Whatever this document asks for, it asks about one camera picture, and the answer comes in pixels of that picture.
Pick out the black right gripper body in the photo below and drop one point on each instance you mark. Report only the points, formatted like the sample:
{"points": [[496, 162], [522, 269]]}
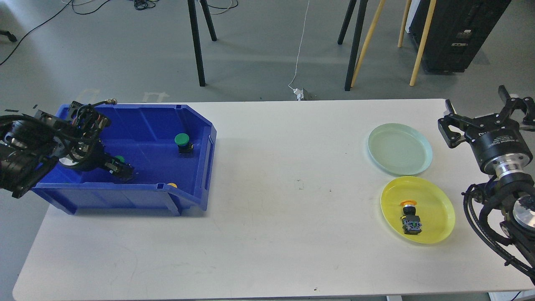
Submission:
{"points": [[495, 141]]}

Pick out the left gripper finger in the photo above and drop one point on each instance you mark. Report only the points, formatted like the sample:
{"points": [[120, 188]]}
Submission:
{"points": [[123, 175], [111, 164]]}

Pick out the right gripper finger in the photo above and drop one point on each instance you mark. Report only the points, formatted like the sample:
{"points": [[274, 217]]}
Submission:
{"points": [[454, 127], [511, 104]]}

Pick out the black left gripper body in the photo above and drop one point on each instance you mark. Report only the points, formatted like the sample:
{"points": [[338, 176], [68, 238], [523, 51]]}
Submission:
{"points": [[87, 158]]}

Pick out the yellow push button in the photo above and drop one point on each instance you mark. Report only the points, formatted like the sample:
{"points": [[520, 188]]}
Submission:
{"points": [[411, 221]]}

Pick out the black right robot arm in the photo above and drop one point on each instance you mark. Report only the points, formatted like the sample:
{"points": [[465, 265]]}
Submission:
{"points": [[501, 210]]}

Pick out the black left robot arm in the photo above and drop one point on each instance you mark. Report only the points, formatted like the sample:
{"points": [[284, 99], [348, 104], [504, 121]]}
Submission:
{"points": [[31, 146]]}

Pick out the light green plate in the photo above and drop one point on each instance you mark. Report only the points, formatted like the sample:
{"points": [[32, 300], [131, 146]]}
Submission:
{"points": [[399, 149]]}

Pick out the yellow plate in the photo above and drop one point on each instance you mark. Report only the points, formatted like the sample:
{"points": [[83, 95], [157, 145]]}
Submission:
{"points": [[434, 208]]}

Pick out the blue plastic storage bin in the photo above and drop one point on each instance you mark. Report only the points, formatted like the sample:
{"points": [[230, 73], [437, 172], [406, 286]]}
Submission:
{"points": [[144, 135]]}

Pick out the black tripod right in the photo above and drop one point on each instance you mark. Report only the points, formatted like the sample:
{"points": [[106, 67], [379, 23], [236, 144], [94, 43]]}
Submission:
{"points": [[354, 50]]}

